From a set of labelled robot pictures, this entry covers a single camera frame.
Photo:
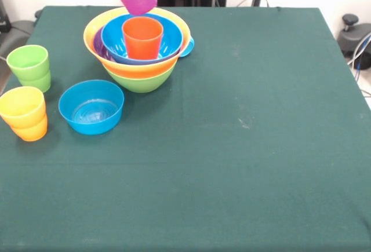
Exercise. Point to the small blue bowl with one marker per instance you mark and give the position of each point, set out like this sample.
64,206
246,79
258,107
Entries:
91,126

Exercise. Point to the yellow cup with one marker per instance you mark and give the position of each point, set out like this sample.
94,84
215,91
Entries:
21,117

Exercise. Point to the green cup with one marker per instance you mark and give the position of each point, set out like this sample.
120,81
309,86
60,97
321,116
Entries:
27,69
39,85

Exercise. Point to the dark equipment box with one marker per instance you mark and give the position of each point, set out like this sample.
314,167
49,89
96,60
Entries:
3,17

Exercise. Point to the blue cup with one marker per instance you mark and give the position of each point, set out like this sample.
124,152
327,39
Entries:
187,47

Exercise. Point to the red-orange cup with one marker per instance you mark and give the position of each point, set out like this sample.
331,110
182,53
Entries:
142,43

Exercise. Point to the black table clamp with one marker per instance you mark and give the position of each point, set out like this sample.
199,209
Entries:
38,14

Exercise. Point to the green bowl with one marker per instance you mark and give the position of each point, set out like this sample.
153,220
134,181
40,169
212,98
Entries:
139,82

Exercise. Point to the orange cup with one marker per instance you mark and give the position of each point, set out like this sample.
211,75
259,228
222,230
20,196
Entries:
30,134

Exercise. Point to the purple bowl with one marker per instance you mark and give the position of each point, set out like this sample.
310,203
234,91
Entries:
98,46

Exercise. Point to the black plug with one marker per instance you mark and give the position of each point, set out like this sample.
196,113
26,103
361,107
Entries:
255,0

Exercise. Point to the yellow bowl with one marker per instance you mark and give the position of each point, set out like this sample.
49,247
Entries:
92,29

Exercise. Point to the dark green table cloth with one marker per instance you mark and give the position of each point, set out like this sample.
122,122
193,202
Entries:
185,191

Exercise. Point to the black stand with knob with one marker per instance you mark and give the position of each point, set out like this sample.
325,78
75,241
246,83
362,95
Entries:
350,20

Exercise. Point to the large blue bowl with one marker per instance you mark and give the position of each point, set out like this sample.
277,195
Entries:
113,40

